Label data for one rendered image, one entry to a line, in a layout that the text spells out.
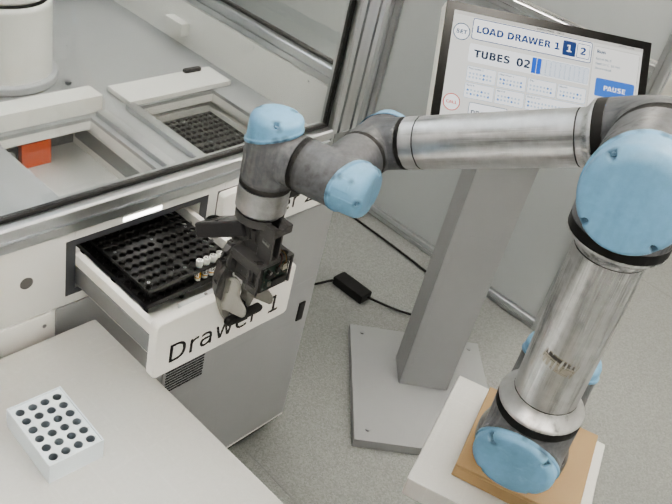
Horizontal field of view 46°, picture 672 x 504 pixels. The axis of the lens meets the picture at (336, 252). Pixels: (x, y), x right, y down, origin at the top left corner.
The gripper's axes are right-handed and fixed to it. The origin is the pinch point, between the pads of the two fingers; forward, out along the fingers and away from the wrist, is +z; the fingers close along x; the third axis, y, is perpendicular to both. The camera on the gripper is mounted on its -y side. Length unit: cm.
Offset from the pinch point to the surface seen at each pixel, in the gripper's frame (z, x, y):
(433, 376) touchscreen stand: 81, 102, -6
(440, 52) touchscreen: -20, 83, -26
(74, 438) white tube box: 10.8, -28.6, 0.7
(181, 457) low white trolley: 14.4, -16.7, 10.4
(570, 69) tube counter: -21, 106, -4
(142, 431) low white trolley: 14.3, -18.4, 3.0
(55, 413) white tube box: 10.8, -28.2, -4.8
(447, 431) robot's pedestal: 14.6, 22.0, 32.9
